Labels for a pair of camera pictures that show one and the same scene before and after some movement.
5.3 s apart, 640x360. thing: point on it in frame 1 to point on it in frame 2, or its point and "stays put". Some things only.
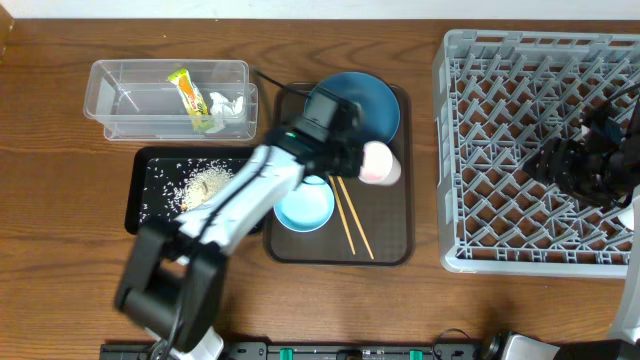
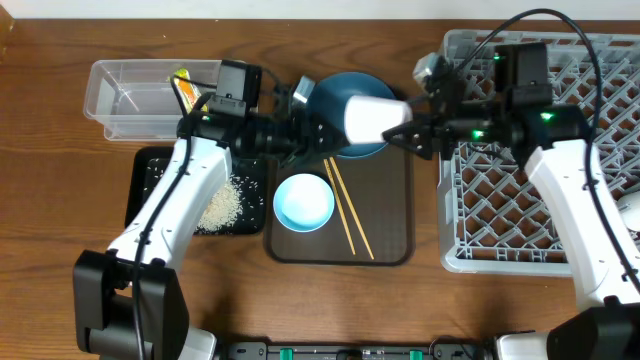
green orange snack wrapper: x=192 y=98 stays put
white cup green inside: x=630 y=216 stays put
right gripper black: x=559 y=155 to x=435 y=128
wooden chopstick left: x=343 y=216 stays put
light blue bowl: x=309 y=207 stays put
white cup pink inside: x=379 y=166 to x=367 y=118
